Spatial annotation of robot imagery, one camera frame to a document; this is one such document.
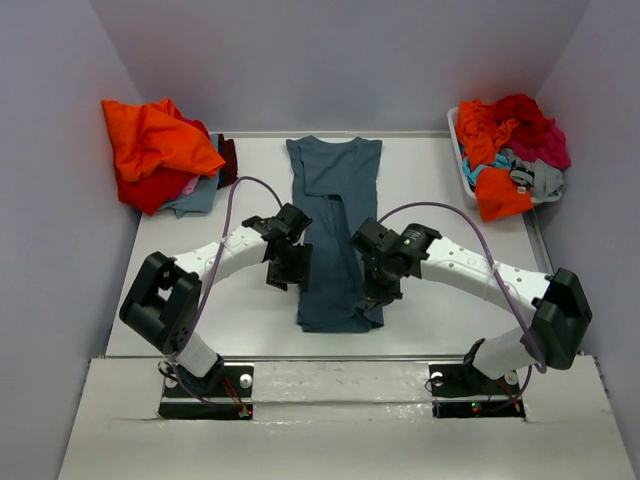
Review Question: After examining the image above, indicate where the dark maroon folded t shirt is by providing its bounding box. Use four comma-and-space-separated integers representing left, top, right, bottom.
218, 134, 238, 189

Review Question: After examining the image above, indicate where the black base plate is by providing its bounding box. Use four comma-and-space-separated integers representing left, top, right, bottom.
157, 361, 255, 421
424, 363, 528, 420

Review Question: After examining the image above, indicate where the grey crumpled t shirt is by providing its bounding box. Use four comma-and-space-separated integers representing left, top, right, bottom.
499, 148, 565, 203

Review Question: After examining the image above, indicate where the magenta crumpled t shirt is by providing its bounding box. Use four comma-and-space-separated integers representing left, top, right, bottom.
506, 119, 572, 171

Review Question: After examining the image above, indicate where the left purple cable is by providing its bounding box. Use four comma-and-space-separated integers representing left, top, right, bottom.
167, 176, 286, 409

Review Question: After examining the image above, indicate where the light blue folded t shirt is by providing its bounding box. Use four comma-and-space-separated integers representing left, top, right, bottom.
160, 174, 219, 218

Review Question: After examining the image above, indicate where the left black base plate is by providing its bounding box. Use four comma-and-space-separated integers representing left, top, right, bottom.
157, 361, 255, 421

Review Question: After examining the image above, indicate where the blue-grey t shirt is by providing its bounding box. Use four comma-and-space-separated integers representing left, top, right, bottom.
286, 136, 384, 333

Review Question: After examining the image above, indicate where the cyan crumpled t shirt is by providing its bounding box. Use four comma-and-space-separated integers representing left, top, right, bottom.
462, 154, 511, 190

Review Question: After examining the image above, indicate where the white perforated plastic basket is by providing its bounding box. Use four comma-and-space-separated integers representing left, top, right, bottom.
446, 105, 564, 211

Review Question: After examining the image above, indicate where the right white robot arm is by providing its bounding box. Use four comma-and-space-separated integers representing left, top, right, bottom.
351, 219, 593, 392

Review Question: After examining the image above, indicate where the red folded t shirt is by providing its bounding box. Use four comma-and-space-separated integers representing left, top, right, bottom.
114, 167, 199, 215

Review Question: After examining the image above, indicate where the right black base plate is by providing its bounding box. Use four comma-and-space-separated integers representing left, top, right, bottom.
424, 363, 528, 420

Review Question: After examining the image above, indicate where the red crumpled t shirt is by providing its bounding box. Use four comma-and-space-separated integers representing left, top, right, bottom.
494, 93, 551, 147

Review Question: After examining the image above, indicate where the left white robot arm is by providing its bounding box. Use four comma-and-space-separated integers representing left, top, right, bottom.
119, 203, 313, 397

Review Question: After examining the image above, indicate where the pink folded t shirt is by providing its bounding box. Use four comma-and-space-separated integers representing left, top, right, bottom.
181, 175, 201, 196

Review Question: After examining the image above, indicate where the orange folded t shirt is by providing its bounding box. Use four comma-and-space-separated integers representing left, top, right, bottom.
102, 98, 225, 182

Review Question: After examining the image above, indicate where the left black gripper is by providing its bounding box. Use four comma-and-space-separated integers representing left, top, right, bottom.
265, 241, 313, 292

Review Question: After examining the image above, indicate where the purple cable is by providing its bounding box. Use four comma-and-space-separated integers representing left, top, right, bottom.
377, 201, 549, 414
167, 176, 286, 409

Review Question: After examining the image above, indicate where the orange crumpled t shirt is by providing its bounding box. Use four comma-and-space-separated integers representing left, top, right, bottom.
455, 100, 533, 222

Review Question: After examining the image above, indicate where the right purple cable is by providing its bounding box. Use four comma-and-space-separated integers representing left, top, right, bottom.
377, 201, 549, 414

